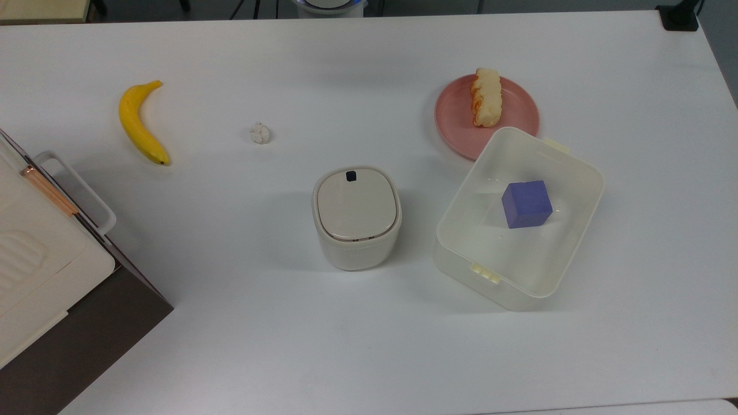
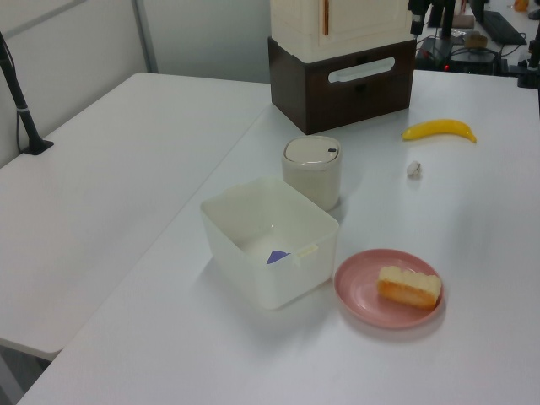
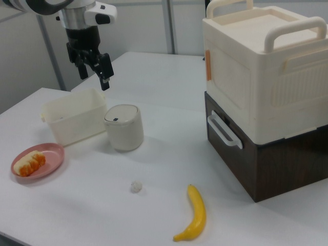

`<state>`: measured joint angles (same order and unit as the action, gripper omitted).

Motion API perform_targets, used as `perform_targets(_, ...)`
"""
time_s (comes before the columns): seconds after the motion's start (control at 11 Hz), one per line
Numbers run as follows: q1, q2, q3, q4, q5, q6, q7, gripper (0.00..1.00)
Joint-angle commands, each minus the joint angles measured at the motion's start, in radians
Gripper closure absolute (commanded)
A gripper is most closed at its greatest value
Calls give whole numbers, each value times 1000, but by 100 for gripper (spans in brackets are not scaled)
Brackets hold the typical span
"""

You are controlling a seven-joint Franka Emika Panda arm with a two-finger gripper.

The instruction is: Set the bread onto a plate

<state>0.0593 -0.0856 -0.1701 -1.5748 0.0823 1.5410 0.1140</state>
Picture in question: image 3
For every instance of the pink plate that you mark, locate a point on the pink plate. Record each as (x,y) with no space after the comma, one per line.
(51,159)

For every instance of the black camera stand pole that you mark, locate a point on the black camera stand pole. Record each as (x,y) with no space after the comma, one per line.
(51,56)

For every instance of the toasted bread loaf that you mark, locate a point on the toasted bread loaf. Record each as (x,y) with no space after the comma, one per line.
(28,164)

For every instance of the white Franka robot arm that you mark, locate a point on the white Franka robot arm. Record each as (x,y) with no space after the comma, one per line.
(77,15)

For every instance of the dark brown drawer cabinet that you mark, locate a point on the dark brown drawer cabinet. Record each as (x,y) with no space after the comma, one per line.
(282,169)

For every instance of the small beige lidded bin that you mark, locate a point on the small beige lidded bin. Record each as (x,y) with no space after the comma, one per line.
(125,133)

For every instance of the white plastic storage box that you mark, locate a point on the white plastic storage box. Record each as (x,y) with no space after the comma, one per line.
(77,123)

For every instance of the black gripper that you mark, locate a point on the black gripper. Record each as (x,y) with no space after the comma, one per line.
(82,42)

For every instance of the yellow banana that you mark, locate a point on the yellow banana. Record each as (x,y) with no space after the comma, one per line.
(197,212)

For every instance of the cream toy microwave box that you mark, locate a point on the cream toy microwave box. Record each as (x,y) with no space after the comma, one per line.
(243,77)

